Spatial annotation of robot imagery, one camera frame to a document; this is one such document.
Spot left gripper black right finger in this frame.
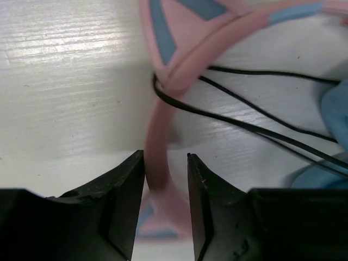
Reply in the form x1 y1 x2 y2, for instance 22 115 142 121
188 154 347 260

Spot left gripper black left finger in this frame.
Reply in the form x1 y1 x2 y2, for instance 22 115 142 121
1 150 145 260

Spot blue pink cat-ear headphones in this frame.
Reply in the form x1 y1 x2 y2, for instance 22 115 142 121
136 1 347 240

